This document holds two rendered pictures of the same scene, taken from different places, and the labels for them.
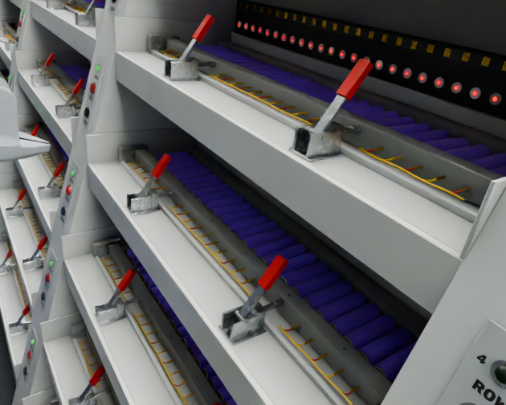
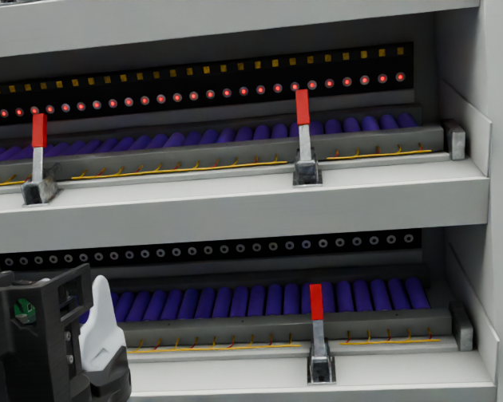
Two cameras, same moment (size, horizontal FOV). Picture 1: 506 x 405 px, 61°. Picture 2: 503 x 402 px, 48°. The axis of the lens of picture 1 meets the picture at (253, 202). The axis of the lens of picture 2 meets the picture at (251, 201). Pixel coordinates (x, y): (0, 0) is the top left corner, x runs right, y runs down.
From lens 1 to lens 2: 0.36 m
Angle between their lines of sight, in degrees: 41
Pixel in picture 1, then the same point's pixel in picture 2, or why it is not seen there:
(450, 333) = not seen: outside the picture
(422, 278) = (467, 206)
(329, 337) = (380, 317)
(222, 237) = (203, 327)
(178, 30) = not seen: outside the picture
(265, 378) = (384, 378)
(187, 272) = (215, 380)
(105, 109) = not seen: outside the picture
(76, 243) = not seen: outside the picture
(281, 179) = (301, 214)
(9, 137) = (115, 330)
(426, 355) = not seen: outside the picture
